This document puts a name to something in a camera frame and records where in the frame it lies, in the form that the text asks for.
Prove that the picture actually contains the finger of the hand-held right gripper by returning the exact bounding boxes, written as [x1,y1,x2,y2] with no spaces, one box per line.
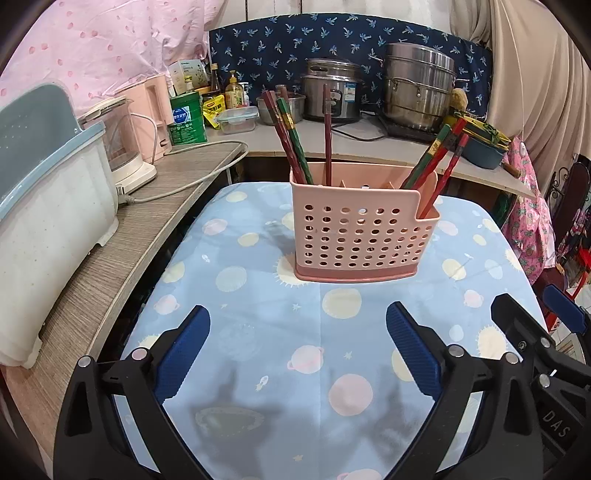
[490,292,557,366]
[542,284,591,334]

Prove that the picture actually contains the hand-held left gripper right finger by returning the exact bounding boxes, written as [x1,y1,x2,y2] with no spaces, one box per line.
[385,301,542,480]

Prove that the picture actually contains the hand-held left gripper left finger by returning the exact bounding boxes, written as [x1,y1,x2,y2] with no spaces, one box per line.
[53,305,212,480]

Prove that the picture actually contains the pink perforated chopstick holder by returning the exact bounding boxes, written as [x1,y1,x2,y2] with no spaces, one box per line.
[289,161,440,283]

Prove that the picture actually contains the red chopstick black band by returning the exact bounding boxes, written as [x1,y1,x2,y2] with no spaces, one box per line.
[419,129,471,219]
[410,117,465,189]

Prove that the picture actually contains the dark maroon chopstick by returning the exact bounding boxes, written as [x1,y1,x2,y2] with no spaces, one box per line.
[420,124,468,195]
[261,92,298,184]

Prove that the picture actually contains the green chopstick gold band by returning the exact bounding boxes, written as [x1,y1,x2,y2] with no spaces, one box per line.
[278,99,315,185]
[402,124,454,189]

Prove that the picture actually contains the row of coloured chopsticks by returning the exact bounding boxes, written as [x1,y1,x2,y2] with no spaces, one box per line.
[276,87,308,184]

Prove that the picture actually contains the pink floral cloth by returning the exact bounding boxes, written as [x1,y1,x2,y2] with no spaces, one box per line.
[503,138,557,284]

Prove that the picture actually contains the blue planet print tablecloth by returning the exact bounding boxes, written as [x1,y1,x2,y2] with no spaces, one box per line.
[113,181,548,480]

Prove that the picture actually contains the dark metal chair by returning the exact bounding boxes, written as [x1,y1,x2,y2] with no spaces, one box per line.
[549,157,591,296]

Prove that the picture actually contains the wood grain side counter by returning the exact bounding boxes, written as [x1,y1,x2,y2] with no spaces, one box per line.
[0,138,250,462]

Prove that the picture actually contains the blue basin with vegetables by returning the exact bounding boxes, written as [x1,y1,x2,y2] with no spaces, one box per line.
[455,111,511,169]

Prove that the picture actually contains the white dish drainer teal lid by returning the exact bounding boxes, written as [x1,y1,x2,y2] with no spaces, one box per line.
[0,82,120,369]

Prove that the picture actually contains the light wooden counter board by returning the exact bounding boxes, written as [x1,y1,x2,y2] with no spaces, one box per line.
[205,115,539,199]

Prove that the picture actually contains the black induction cooker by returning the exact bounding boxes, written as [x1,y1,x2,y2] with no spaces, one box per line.
[379,115,439,141]

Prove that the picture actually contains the green tin can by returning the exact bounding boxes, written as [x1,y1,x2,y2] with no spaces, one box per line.
[168,91,208,145]

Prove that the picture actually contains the beige curtain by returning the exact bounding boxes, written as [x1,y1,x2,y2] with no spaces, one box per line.
[450,0,591,171]

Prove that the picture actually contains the clear food container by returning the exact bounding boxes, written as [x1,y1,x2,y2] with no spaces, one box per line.
[215,106,259,134]

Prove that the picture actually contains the yellow snack packet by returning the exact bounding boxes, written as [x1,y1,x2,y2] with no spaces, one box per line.
[202,95,227,129]

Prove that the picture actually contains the metal bowl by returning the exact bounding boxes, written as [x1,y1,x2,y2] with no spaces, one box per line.
[256,92,305,125]

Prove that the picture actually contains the stainless steel steamer pot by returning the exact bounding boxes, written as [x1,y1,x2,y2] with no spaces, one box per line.
[379,42,467,132]

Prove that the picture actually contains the yellow pump bottle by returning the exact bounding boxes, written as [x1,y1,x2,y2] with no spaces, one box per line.
[225,70,245,109]

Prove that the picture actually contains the steel rice cooker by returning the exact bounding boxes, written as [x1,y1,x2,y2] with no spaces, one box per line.
[300,58,368,123]

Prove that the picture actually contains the white carton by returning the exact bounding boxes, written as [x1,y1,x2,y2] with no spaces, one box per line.
[167,60,209,90]

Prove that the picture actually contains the navy leaf print cloth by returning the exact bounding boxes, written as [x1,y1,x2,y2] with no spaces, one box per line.
[208,13,492,116]

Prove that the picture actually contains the white pull cord switch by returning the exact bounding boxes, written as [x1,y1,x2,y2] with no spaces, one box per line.
[505,9,529,155]

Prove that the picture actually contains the white power cord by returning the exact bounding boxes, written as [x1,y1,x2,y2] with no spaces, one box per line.
[115,140,249,205]

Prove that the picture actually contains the pink spotted wall cloth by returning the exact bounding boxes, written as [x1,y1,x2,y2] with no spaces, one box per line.
[0,0,222,116]

